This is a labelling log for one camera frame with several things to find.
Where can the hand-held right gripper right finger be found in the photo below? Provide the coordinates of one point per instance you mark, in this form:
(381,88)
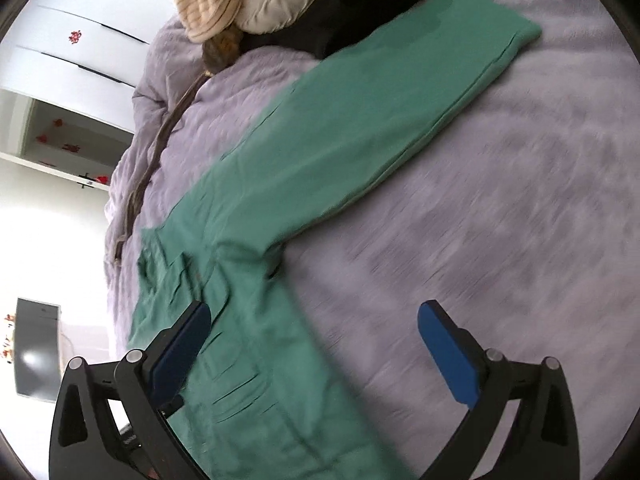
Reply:
(445,350)

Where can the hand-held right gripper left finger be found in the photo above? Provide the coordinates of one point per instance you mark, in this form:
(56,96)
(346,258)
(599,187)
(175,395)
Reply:
(182,345)

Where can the green pants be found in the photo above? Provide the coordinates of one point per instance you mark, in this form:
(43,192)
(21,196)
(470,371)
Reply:
(325,150)

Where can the grey flat screen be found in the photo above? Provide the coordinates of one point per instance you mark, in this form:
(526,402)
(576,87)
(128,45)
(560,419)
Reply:
(35,350)

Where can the lavender fleece blanket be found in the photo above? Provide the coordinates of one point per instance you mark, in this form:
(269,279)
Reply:
(500,210)

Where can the white wardrobe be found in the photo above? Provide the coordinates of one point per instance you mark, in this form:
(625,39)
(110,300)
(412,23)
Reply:
(85,35)

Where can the black garment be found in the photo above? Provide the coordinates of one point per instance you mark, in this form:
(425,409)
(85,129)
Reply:
(360,15)

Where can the beige striped knit sweater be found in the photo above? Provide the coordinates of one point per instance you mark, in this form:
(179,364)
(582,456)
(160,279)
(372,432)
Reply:
(205,0)

